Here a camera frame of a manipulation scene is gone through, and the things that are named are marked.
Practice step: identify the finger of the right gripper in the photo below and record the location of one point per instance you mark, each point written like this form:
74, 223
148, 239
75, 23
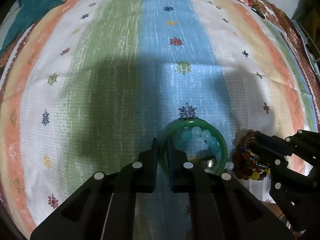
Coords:
269, 146

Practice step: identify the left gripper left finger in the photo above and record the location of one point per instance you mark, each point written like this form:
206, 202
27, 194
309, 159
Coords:
103, 207

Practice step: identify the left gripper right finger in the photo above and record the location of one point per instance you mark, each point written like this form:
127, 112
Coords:
219, 206

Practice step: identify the green jade bangle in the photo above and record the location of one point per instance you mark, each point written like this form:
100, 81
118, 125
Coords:
178, 124

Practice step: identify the striped colourful cloth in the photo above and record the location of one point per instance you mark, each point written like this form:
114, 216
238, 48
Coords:
89, 86

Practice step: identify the floral brown bedsheet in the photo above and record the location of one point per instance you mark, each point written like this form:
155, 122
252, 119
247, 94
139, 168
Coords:
298, 19

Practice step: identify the teal cloth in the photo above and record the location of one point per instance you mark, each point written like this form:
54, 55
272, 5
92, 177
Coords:
22, 15

